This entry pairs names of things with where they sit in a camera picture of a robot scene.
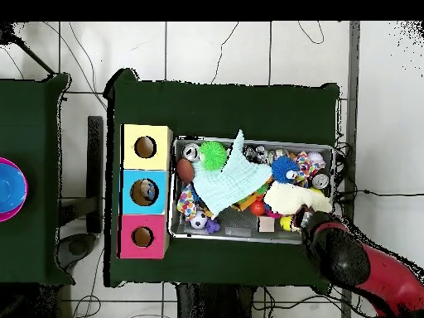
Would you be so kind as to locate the cream knit cloth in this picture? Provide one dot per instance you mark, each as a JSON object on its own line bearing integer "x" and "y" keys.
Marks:
{"x": 288, "y": 198}

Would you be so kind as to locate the plain wooden cube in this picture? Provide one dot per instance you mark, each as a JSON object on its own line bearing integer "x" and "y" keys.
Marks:
{"x": 266, "y": 224}

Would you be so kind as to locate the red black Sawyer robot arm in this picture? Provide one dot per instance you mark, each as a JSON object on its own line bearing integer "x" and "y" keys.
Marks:
{"x": 364, "y": 265}

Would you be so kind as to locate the shallow clear mesh bin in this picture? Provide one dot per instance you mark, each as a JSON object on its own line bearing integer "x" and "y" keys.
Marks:
{"x": 238, "y": 223}

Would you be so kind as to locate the wooden box with three holes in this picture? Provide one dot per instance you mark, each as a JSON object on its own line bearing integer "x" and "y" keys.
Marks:
{"x": 159, "y": 159}

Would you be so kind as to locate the blue spiky rubber ball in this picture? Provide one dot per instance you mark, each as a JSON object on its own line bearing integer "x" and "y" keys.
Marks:
{"x": 281, "y": 169}

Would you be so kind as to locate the mint green knit cloth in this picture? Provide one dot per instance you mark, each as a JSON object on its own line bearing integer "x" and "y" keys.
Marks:
{"x": 228, "y": 185}

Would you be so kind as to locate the black printed can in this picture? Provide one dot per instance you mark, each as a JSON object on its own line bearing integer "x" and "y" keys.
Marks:
{"x": 255, "y": 155}

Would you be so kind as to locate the small black white soccer ball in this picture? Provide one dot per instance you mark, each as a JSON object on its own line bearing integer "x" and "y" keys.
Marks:
{"x": 198, "y": 220}

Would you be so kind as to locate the green spiky rubber ball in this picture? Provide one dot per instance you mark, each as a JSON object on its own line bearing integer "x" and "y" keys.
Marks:
{"x": 213, "y": 155}

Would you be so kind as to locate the colourful dotted cloth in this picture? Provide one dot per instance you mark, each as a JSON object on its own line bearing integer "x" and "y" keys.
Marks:
{"x": 185, "y": 202}

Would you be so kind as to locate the small brown football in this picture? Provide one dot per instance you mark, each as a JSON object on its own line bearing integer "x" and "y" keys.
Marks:
{"x": 185, "y": 170}

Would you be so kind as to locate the plain silver can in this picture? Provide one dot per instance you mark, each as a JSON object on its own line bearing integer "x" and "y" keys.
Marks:
{"x": 190, "y": 152}

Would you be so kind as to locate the dark green tablecloth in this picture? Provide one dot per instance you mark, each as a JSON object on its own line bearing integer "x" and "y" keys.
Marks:
{"x": 33, "y": 116}
{"x": 232, "y": 109}

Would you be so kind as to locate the black upright panel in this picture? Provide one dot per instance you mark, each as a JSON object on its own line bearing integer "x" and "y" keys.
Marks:
{"x": 95, "y": 165}

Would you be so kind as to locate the pink bowl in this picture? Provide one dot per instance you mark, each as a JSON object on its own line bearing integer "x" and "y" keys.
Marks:
{"x": 10, "y": 217}

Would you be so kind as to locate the blue bowl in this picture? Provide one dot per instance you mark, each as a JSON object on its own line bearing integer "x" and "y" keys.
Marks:
{"x": 10, "y": 188}

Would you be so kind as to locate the black tripod pole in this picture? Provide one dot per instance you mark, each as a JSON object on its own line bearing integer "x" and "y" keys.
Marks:
{"x": 7, "y": 34}

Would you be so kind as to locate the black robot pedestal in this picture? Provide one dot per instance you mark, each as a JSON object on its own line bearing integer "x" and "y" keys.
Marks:
{"x": 215, "y": 304}

